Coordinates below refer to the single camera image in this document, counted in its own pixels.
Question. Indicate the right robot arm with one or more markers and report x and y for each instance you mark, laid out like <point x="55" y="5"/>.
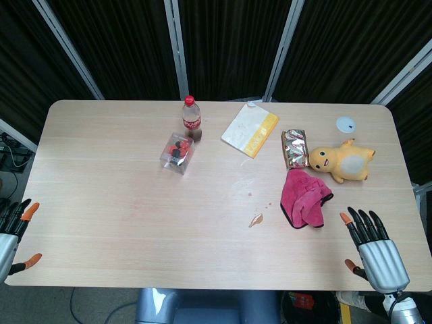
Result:
<point x="406" y="310"/>

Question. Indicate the grey robot torso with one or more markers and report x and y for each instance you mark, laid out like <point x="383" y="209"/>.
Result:
<point x="206" y="307"/>

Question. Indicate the red and black toy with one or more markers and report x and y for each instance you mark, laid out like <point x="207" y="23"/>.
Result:
<point x="177" y="150"/>

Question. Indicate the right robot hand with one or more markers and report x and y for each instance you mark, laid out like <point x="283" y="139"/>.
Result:
<point x="383" y="261"/>

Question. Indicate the shiny foil snack pack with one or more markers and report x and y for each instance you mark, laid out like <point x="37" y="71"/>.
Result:
<point x="296" y="148"/>

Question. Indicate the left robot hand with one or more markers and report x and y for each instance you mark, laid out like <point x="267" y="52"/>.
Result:
<point x="8" y="243"/>

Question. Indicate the grey partition post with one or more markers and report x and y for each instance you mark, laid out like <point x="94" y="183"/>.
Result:
<point x="177" y="50"/>
<point x="69" y="50"/>
<point x="283" y="54"/>
<point x="401" y="76"/>

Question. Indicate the black curtain panel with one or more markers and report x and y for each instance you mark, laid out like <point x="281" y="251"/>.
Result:
<point x="30" y="67"/>
<point x="233" y="47"/>
<point x="121" y="47"/>
<point x="416" y="135"/>
<point x="354" y="44"/>

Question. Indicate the cola bottle with red cap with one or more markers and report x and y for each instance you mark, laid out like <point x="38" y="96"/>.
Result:
<point x="191" y="123"/>

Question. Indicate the pink cloth with black trim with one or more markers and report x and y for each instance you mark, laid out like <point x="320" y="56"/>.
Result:
<point x="303" y="197"/>

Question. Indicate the white yellow booklet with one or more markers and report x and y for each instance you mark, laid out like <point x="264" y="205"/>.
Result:
<point x="249" y="130"/>

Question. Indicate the clear plastic box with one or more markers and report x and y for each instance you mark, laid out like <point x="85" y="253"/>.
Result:
<point x="177" y="153"/>

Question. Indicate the yellow plush toy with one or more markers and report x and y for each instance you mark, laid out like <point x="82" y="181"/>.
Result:
<point x="344" y="160"/>

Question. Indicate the black bin with red bag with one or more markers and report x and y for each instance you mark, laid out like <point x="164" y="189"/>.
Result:
<point x="310" y="308"/>

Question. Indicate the white round lid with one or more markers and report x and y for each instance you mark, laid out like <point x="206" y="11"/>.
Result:
<point x="345" y="123"/>

